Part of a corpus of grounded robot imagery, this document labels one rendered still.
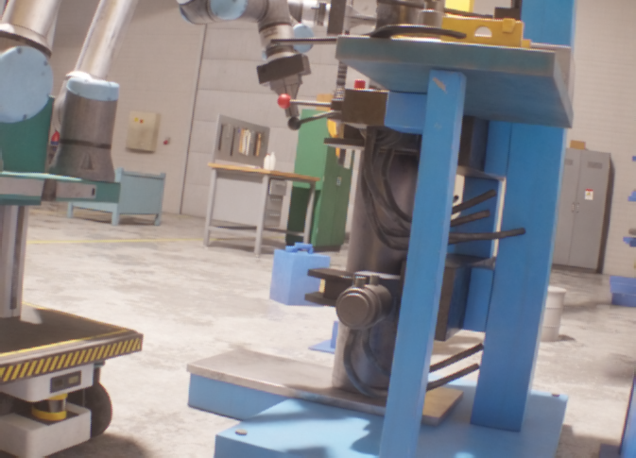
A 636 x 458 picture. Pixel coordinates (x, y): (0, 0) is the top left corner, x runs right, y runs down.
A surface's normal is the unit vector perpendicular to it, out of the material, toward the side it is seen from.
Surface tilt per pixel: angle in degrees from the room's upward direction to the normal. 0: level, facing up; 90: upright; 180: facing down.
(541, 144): 90
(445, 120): 90
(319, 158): 90
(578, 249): 90
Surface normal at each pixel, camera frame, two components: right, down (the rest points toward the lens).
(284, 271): -0.82, -0.10
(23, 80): 0.73, 0.18
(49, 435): 0.94, 0.12
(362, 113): -0.34, -0.04
